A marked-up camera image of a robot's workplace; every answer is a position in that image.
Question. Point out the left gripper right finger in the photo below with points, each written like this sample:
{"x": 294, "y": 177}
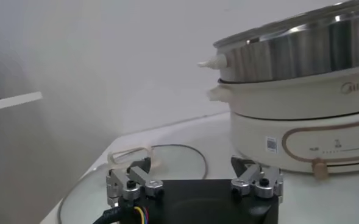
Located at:
{"x": 258, "y": 182}

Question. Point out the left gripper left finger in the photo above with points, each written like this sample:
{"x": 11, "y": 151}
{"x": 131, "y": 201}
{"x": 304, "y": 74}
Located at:
{"x": 133, "y": 185}

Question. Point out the glass pot lid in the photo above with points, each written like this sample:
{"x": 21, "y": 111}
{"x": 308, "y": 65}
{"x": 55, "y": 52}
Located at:
{"x": 176, "y": 164}

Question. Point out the steel steamer pot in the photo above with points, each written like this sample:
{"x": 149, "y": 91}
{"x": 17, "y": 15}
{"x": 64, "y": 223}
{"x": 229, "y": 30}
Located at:
{"x": 289, "y": 100}

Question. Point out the steel steamer basket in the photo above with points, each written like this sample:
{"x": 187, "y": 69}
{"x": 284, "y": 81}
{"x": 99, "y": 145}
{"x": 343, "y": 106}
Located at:
{"x": 289, "y": 54}

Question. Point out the white side table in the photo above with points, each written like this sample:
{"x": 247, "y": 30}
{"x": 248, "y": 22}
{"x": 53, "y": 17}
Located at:
{"x": 14, "y": 102}

